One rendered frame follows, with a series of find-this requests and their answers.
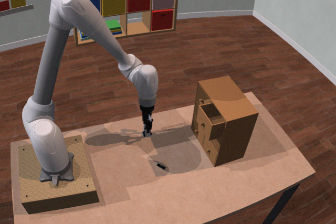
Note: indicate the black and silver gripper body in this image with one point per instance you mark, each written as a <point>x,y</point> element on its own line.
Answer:
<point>147,110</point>

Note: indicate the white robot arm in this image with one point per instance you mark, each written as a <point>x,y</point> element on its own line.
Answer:
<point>39,112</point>

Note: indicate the brown wooden chest of drawers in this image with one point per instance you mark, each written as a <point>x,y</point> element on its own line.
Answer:
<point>238,112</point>

